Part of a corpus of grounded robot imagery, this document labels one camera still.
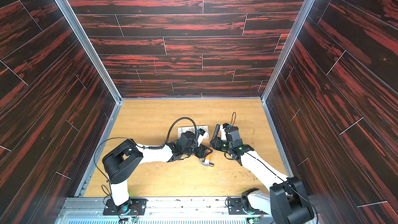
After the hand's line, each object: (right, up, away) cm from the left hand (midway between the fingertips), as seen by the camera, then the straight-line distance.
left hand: (211, 151), depth 86 cm
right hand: (+2, +6, +1) cm, 6 cm away
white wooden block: (-17, +11, +10) cm, 23 cm away
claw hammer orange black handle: (-3, -5, -2) cm, 6 cm away
